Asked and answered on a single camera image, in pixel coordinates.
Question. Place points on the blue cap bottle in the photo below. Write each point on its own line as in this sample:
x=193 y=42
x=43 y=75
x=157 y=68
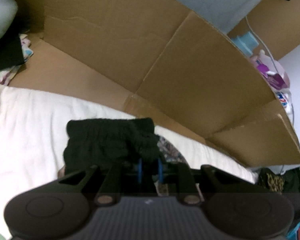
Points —
x=246 y=43

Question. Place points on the pink detergent bottle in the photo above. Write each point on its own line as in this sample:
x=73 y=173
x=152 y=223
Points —
x=271 y=70

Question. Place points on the tall cardboard box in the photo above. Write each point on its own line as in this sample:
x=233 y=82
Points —
x=276 y=22

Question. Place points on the leopard print garment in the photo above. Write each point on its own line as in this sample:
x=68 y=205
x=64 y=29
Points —
x=267 y=179

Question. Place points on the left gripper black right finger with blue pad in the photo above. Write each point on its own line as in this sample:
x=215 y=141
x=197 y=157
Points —
x=176 y=179

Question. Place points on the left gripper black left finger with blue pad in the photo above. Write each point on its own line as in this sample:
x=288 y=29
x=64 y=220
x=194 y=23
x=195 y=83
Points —
x=125 y=181

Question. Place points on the brown cardboard sheet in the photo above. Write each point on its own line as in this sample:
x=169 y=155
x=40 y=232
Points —
x=159 y=59

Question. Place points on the white patterned bed sheet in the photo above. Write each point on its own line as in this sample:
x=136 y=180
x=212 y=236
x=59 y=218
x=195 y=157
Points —
x=33 y=138

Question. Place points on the black floral trim garment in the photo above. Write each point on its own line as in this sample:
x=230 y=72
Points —
x=102 y=143

